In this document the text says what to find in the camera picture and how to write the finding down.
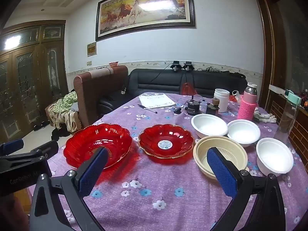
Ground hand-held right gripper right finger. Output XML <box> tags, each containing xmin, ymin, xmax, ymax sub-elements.
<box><xmin>206</xmin><ymin>147</ymin><xmax>287</xmax><ymax>231</ymax></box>

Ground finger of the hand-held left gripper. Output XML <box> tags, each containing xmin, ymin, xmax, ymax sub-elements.
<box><xmin>0</xmin><ymin>138</ymin><xmax>24</xmax><ymax>157</ymax></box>
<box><xmin>29</xmin><ymin>140</ymin><xmax>59</xmax><ymax>161</ymax></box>

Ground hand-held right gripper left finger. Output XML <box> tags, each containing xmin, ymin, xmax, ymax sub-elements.
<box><xmin>29</xmin><ymin>147</ymin><xmax>110</xmax><ymax>231</ymax></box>

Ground beige ribbed bowl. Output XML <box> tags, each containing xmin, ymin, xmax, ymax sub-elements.
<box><xmin>193</xmin><ymin>136</ymin><xmax>249</xmax><ymax>180</ymax></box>

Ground large red glass plate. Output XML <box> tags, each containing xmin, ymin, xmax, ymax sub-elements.
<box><xmin>63</xmin><ymin>123</ymin><xmax>133</xmax><ymax>169</ymax></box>

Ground white foam bowl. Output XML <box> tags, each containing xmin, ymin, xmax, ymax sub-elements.
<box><xmin>191</xmin><ymin>114</ymin><xmax>228</xmax><ymax>140</ymax></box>
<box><xmin>256</xmin><ymin>138</ymin><xmax>294</xmax><ymax>177</ymax></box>
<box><xmin>227</xmin><ymin>119</ymin><xmax>261</xmax><ymax>148</ymax></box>

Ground small red plate with sticker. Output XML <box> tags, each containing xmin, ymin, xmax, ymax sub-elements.
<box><xmin>138</xmin><ymin>124</ymin><xmax>195</xmax><ymax>165</ymax></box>

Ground dark cloth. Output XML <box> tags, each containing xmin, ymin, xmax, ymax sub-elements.
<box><xmin>50</xmin><ymin>127</ymin><xmax>70</xmax><ymax>141</ymax></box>

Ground dark shoes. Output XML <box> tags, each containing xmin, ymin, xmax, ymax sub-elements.
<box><xmin>34</xmin><ymin>121</ymin><xmax>51</xmax><ymax>131</ymax></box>

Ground green patterned blanket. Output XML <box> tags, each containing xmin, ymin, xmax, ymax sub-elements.
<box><xmin>45</xmin><ymin>91</ymin><xmax>80</xmax><ymax>133</ymax></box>

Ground purple floral tablecloth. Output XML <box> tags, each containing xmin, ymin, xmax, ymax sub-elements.
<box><xmin>47</xmin><ymin>92</ymin><xmax>301</xmax><ymax>231</ymax></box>

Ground dark jar with cork stopper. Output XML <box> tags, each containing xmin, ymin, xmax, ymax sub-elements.
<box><xmin>206</xmin><ymin>98</ymin><xmax>220</xmax><ymax>116</ymax></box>

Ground white knitted gloves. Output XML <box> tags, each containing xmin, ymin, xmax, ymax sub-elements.
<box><xmin>254</xmin><ymin>107</ymin><xmax>277</xmax><ymax>124</ymax></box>

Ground bottle with pink knitted sleeve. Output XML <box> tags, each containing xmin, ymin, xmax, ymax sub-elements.
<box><xmin>237</xmin><ymin>82</ymin><xmax>259</xmax><ymax>121</ymax></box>

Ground carved wooden doors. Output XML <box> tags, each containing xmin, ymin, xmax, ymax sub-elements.
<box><xmin>0</xmin><ymin>20</ymin><xmax>69</xmax><ymax>145</ymax></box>

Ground white plastic jar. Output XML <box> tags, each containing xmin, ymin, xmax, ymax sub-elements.
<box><xmin>214</xmin><ymin>89</ymin><xmax>230</xmax><ymax>113</ymax></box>

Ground brown armchair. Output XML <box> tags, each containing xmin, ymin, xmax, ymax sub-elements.
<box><xmin>73</xmin><ymin>65</ymin><xmax>129</xmax><ymax>128</ymax></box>

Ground black and white pen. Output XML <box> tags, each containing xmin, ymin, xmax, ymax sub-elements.
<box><xmin>137</xmin><ymin>104</ymin><xmax>158</xmax><ymax>114</ymax></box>

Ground clear bottle with mint lid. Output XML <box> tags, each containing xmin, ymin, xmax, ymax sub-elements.
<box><xmin>274</xmin><ymin>90</ymin><xmax>302</xmax><ymax>143</ymax></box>

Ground red plastic bag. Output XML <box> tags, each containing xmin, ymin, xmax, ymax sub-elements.
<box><xmin>181</xmin><ymin>82</ymin><xmax>198</xmax><ymax>95</ymax></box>

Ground white paper notebook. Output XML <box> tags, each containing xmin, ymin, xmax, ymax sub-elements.
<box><xmin>139</xmin><ymin>93</ymin><xmax>177</xmax><ymax>109</ymax></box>

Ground black leather sofa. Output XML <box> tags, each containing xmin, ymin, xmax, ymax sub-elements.
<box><xmin>97</xmin><ymin>68</ymin><xmax>247</xmax><ymax>113</ymax></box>

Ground framed horse painting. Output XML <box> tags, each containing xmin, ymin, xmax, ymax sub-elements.
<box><xmin>95</xmin><ymin>0</ymin><xmax>196</xmax><ymax>41</ymax></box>

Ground black jar with wire handle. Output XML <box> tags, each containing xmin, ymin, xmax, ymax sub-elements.
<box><xmin>186</xmin><ymin>95</ymin><xmax>203</xmax><ymax>116</ymax></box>

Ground yellow wall plaque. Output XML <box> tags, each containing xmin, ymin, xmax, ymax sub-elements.
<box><xmin>87</xmin><ymin>42</ymin><xmax>97</xmax><ymax>57</ymax></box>

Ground dark wooden door frame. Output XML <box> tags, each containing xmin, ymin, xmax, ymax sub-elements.
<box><xmin>250</xmin><ymin>0</ymin><xmax>308</xmax><ymax>111</ymax></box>

